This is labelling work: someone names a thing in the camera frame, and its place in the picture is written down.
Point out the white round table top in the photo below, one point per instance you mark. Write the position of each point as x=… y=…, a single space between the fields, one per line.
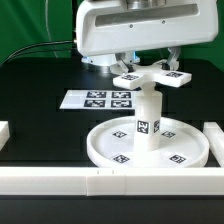
x=124 y=142

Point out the white rail block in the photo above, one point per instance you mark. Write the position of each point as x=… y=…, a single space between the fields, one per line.
x=4 y=133
x=215 y=136

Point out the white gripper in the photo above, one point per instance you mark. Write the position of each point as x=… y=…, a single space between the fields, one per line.
x=112 y=26

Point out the white marker sheet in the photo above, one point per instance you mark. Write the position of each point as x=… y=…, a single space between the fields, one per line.
x=99 y=100

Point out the white left rail block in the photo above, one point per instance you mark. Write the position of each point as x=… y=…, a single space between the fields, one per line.
x=4 y=133

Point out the white front rail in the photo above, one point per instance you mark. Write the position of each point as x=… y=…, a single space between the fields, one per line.
x=107 y=181

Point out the white cross-shaped table base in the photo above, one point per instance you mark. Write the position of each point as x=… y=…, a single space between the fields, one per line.
x=141 y=76

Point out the white right rail block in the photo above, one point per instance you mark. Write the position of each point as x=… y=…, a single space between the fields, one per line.
x=215 y=136

